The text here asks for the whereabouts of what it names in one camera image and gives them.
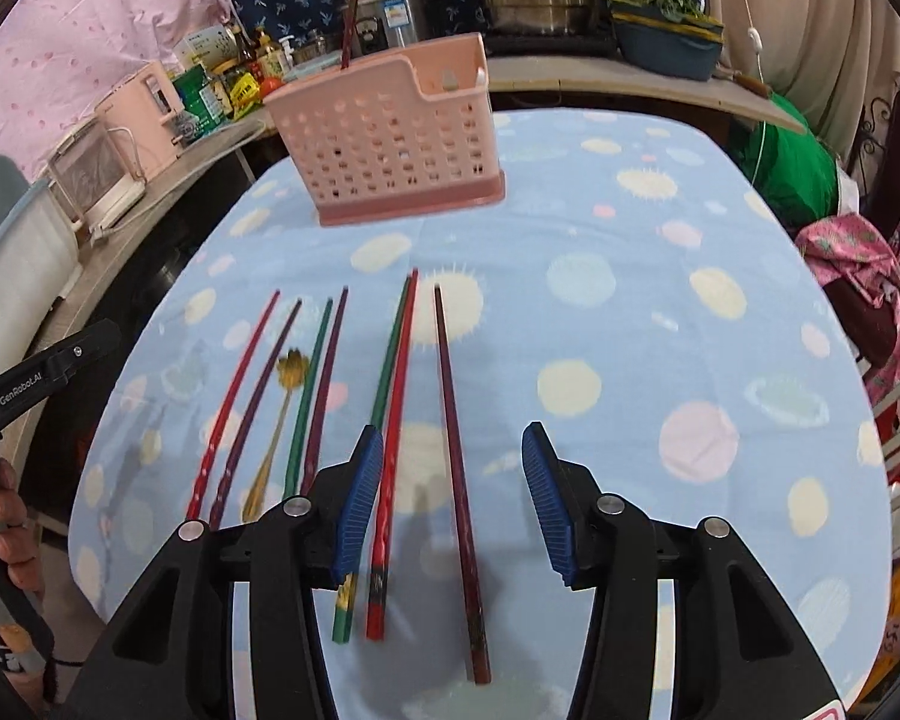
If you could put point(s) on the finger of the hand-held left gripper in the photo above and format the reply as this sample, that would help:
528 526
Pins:
37 375

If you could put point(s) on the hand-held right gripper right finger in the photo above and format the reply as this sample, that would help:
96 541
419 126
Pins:
544 495

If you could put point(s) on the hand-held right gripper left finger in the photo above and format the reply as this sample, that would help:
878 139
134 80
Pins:
360 495

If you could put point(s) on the dark maroon chopstick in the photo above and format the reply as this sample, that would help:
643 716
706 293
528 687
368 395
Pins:
347 30
454 465

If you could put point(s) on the red chopstick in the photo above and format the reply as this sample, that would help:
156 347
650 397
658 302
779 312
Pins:
399 390
232 405

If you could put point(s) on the green chopstick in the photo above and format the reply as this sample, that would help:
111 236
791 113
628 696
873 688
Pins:
390 360
311 390

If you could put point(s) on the purple chopstick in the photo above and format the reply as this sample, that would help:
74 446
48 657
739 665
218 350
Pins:
257 405
328 375

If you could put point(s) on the gold flower spoon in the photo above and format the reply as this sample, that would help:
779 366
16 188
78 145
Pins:
291 369

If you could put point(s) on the pink plastic utensil basket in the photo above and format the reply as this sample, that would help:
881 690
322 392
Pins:
375 142

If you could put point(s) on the person's left hand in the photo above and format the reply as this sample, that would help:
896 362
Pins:
15 540

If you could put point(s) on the blue polka-dot tablecloth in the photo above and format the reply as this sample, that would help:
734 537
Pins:
607 360

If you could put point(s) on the pink kitchen appliance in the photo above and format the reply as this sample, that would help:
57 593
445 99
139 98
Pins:
139 120

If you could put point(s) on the green packet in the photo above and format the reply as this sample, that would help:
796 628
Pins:
202 97

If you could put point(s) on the yellow packet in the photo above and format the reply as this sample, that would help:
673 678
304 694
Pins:
245 96

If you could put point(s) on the pink dotted curtain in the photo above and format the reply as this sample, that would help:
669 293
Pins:
82 15

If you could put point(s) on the white carton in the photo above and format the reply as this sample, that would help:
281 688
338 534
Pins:
210 49

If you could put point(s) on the red tomato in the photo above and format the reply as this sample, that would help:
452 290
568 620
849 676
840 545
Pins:
271 85

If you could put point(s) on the pink floral cloth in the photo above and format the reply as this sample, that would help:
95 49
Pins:
855 255

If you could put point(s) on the green plastic bag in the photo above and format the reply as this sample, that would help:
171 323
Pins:
791 165

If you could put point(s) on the black induction cooker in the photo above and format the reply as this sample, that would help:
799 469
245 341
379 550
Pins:
555 43

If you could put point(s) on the blue plastic basin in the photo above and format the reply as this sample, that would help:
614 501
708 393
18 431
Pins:
667 52

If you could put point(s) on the stainless steel rice cooker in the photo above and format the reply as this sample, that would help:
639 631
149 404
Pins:
397 11

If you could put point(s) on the beige curtain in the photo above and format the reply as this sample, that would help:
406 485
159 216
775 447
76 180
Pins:
817 15

